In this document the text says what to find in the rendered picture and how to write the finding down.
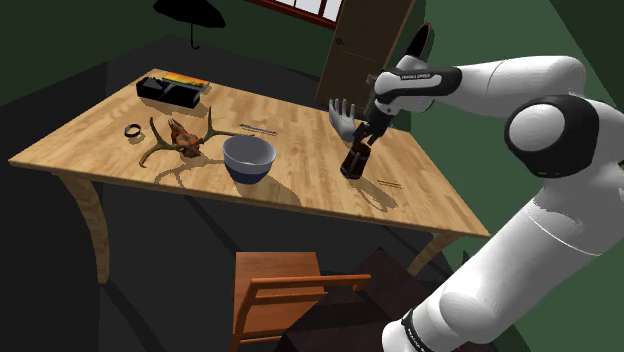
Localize black tape dispenser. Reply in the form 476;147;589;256
135;76;202;110

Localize grey hand figure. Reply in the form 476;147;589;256
327;98;359;144

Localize dark brown bottle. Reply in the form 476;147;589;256
339;122;373;181

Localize grey and blue bowl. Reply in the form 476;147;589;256
222;134;278;186

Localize brown antlered deer skull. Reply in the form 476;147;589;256
138;106;243;169

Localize red framed window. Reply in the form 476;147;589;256
245;0;344;31

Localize wooden table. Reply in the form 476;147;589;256
7;67;491;285

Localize brown wooden door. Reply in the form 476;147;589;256
314;0;417;114

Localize grey pen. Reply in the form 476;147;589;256
238;123;278;137

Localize orange and yellow book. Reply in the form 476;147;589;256
162;71;211;94

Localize black umbrella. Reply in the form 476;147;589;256
152;0;227;51

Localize wooden chair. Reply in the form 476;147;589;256
229;251;373;352

